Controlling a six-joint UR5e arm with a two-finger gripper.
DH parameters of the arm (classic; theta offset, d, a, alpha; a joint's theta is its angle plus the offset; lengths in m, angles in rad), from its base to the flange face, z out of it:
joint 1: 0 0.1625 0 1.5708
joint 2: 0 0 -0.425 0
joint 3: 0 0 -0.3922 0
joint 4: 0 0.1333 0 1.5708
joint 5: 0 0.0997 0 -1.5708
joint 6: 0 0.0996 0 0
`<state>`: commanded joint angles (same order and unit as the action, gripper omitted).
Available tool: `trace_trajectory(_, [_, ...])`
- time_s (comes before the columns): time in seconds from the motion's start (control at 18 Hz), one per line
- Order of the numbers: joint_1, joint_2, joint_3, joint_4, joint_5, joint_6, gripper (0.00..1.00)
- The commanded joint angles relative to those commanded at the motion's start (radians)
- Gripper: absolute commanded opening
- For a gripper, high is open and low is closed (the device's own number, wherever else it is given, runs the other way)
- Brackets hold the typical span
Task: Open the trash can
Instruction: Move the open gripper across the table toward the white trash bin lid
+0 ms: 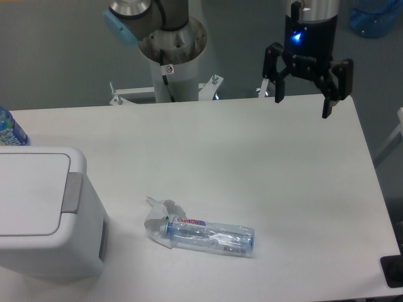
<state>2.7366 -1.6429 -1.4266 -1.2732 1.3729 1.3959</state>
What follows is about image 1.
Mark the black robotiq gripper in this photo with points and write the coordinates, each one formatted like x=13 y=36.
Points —
x=310 y=28

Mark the white push-lid trash can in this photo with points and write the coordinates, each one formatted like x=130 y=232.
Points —
x=53 y=223

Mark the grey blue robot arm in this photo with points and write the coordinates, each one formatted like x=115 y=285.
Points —
x=144 y=17

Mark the large blue water jug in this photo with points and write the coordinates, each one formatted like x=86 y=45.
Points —
x=374 y=19

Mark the crushed clear plastic bottle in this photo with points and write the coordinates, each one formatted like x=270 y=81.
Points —
x=204 y=236

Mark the crumpled clear plastic wrapper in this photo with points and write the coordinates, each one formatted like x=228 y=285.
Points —
x=161 y=213

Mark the black device at table edge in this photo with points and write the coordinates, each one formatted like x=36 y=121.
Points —
x=392 y=270

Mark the blue labelled water bottle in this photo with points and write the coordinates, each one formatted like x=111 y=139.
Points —
x=11 y=132

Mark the white frame at right edge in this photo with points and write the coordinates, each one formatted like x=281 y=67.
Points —
x=390 y=143

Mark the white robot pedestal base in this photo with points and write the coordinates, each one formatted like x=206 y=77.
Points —
x=173 y=57

